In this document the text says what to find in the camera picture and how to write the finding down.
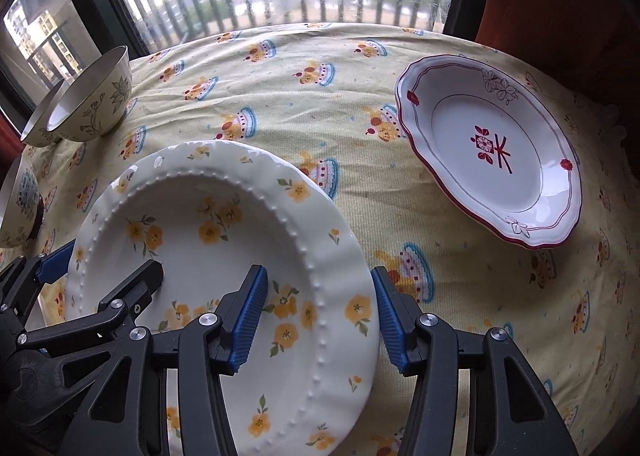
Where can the yellow printed tablecloth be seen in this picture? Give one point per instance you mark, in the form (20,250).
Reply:
(300,105)

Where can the cream floral bowl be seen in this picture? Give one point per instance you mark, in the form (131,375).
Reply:
(95,105)
(37,129)

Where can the cream bowl blue flower print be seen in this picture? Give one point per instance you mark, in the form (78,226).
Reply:
(20,206)

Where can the white plate red rim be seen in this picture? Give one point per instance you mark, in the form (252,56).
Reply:
(500,180)

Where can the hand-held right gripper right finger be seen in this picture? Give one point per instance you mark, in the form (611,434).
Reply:
(395,328)

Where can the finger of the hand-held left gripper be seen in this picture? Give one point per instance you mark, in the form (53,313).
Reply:
(55,264)
(137,288)

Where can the white plate yellow flowers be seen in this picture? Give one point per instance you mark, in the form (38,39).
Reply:
(225,196)

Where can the apartment building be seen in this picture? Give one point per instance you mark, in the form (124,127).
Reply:
(50,45)

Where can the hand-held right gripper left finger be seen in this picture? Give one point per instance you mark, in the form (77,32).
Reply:
(247,318)

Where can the red curtain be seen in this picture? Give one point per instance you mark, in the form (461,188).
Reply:
(6,133)
(560,0)

